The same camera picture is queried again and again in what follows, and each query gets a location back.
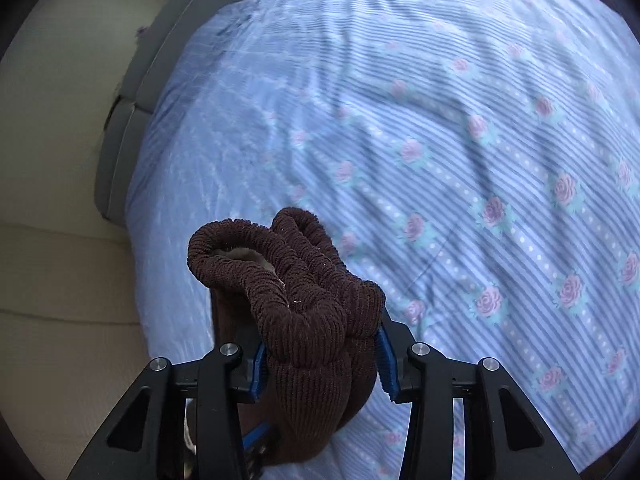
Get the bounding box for blue floral bed sheet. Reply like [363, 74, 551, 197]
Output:
[125, 0, 640, 480]

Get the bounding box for grey padded headboard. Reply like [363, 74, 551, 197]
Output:
[95, 0, 253, 225]

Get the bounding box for brown pants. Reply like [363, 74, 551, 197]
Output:
[187, 206, 387, 467]

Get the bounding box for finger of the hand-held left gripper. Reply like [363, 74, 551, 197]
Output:
[242, 421, 275, 480]

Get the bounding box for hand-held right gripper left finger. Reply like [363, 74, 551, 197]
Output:
[66, 342, 268, 480]

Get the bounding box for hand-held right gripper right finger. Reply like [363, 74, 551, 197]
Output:
[374, 305, 577, 480]

